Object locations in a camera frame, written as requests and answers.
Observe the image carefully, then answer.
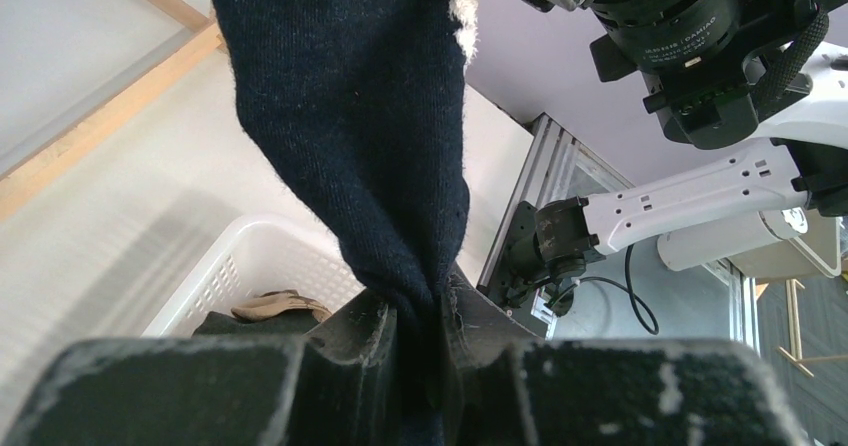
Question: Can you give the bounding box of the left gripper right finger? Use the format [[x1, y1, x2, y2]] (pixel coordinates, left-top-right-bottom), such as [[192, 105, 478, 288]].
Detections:
[[441, 271, 808, 445]]

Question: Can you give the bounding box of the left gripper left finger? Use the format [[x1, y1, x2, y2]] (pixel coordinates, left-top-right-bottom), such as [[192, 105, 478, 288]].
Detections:
[[5, 292, 399, 445]]

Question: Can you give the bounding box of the argyle brown sock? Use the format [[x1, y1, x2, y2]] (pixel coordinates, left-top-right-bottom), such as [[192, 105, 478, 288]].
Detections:
[[230, 290, 332, 323]]

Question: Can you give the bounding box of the santa pattern dark sock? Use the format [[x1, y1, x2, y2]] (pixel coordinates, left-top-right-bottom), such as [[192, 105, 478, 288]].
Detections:
[[211, 0, 469, 445]]

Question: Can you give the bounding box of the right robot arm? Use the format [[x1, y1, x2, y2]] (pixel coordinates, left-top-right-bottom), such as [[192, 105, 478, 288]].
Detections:
[[482, 0, 847, 306]]

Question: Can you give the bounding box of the white plastic laundry basket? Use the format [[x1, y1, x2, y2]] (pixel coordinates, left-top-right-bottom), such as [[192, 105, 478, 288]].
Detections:
[[142, 214, 363, 337]]

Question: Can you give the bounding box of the wooden drying rack frame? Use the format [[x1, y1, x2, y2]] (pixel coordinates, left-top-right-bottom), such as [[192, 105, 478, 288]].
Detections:
[[1, 0, 227, 221]]

